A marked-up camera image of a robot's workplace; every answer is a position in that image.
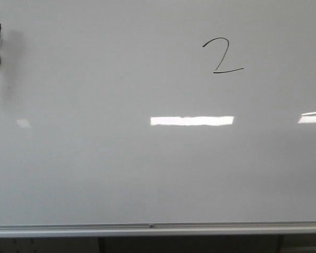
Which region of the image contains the white whiteboard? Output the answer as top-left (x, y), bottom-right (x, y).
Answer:
top-left (0, 1), bottom-right (316, 238)

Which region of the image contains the handwritten black number two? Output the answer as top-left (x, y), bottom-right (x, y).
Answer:
top-left (202, 37), bottom-right (244, 74)

